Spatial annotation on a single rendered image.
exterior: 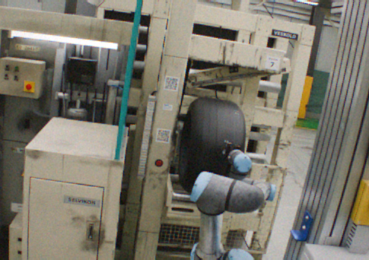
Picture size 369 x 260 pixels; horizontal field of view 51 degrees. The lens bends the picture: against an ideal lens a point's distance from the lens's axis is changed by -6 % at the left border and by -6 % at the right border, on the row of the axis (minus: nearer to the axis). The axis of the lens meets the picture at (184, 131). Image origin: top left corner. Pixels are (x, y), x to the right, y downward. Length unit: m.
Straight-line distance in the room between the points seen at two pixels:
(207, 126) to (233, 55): 0.57
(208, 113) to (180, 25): 0.49
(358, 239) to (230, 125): 1.08
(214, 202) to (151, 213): 1.04
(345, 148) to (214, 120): 1.05
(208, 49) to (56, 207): 1.32
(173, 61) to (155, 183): 0.69
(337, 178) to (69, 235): 1.09
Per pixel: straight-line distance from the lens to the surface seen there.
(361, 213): 1.31
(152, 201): 2.41
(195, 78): 2.63
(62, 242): 1.81
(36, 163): 1.68
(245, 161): 1.79
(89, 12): 2.50
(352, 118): 1.25
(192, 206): 2.33
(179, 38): 2.20
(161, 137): 2.28
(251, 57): 2.54
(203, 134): 2.13
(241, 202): 1.42
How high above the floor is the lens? 1.80
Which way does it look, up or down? 14 degrees down
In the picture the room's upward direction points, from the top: 10 degrees clockwise
